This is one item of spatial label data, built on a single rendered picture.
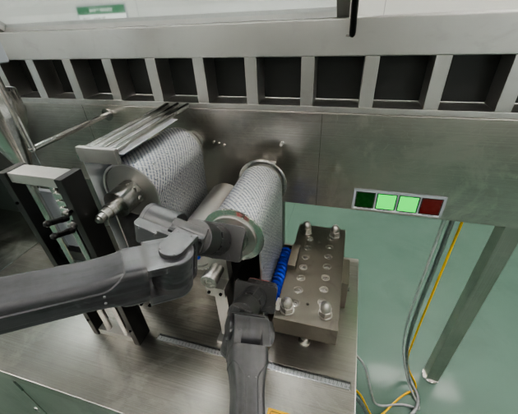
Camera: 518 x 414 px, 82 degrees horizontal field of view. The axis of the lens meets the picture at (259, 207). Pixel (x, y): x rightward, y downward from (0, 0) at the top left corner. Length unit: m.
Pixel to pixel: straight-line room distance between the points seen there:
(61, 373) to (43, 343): 0.13
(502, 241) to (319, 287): 0.71
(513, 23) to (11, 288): 0.95
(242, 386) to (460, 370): 1.72
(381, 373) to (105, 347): 1.44
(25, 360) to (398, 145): 1.18
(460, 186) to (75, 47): 1.18
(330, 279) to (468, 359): 1.41
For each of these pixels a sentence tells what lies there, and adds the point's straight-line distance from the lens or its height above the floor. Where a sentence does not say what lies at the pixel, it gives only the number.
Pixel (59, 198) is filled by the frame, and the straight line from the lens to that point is 0.70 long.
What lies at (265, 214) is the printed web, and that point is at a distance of 0.72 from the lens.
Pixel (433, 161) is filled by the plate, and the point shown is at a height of 1.32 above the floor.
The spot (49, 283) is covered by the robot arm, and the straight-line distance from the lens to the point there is 0.43.
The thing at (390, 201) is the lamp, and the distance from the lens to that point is 0.97.
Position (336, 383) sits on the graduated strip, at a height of 0.90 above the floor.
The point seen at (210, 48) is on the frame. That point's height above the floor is 1.60.
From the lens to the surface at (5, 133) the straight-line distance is 1.09.
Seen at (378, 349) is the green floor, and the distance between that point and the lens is 2.04.
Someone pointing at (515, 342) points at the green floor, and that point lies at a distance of 2.41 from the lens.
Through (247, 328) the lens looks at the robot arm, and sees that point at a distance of 0.57.
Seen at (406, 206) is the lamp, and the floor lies 1.18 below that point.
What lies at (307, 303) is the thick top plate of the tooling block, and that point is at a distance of 0.85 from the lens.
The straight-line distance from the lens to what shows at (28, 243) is 1.55.
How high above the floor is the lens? 1.69
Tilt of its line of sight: 34 degrees down
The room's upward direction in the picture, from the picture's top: 3 degrees counter-clockwise
